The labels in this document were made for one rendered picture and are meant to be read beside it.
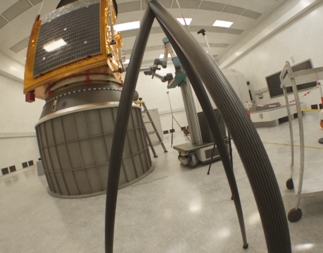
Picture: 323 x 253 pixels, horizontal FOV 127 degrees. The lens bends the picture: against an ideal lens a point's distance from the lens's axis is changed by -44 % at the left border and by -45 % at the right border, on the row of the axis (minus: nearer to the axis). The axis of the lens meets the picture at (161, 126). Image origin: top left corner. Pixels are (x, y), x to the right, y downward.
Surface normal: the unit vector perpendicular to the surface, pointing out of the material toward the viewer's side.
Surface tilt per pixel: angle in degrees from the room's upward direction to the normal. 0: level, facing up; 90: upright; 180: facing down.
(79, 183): 90
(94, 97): 62
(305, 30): 90
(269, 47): 90
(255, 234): 0
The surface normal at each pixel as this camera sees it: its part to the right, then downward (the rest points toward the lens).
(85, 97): 0.32, -0.54
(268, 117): -0.97, 0.20
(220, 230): -0.20, -0.98
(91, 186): 0.31, -0.06
